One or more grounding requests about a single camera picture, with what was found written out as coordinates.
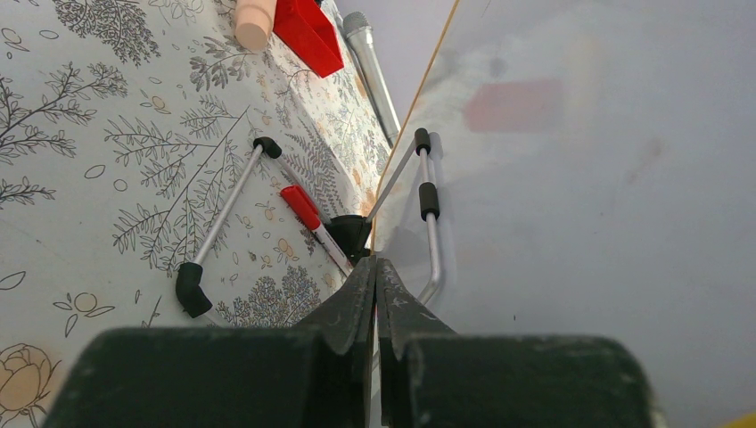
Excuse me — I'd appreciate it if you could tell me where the yellow framed whiteboard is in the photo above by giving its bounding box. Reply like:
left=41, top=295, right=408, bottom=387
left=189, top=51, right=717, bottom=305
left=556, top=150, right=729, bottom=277
left=374, top=1, right=755, bottom=427

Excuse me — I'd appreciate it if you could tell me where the silver microphone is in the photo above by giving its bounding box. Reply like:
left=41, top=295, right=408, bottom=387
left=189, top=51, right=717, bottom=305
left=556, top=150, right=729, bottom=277
left=342, top=12, right=401, bottom=147

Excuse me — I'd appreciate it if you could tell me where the floral table mat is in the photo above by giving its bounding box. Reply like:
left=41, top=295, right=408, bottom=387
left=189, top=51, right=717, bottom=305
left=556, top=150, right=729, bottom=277
left=1, top=1, right=390, bottom=427

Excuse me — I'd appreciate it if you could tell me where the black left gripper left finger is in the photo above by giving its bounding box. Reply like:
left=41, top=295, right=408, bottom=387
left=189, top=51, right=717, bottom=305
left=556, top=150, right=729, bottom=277
left=45, top=257, right=376, bottom=427

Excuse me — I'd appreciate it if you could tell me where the red plastic tray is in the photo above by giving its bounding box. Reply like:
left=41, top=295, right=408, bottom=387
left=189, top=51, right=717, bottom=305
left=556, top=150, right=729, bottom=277
left=274, top=0, right=344, bottom=78

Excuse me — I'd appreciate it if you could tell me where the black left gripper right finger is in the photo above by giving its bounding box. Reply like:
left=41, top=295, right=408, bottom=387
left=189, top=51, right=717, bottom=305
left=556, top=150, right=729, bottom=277
left=375, top=259, right=656, bottom=427

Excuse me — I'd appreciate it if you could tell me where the red cap marker pen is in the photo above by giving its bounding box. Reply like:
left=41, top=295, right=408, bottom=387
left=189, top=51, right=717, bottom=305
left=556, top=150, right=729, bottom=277
left=281, top=185, right=352, bottom=276

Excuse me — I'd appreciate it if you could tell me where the black whiteboard foot left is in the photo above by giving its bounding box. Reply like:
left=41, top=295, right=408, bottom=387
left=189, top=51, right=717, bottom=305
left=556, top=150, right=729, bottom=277
left=325, top=214, right=372, bottom=266

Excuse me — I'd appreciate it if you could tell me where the metal whiteboard stand frame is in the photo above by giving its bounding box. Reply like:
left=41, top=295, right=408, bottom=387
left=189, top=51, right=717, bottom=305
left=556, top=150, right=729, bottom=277
left=175, top=128, right=442, bottom=326

